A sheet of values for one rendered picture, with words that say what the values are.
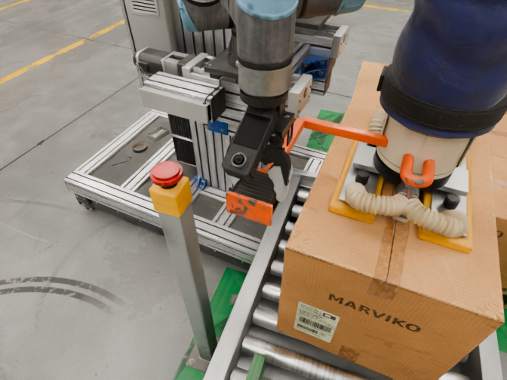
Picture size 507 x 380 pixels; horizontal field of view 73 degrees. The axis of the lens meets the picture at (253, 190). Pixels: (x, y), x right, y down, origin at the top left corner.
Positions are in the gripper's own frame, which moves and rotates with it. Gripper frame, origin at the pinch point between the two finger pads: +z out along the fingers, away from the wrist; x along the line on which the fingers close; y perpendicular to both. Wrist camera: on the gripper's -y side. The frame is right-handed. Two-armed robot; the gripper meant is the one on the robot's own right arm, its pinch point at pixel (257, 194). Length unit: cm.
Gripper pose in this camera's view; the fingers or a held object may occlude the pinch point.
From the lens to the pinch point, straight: 62.7
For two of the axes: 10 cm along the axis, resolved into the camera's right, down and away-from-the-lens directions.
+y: 4.0, -6.4, 6.6
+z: 0.0, 7.2, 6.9
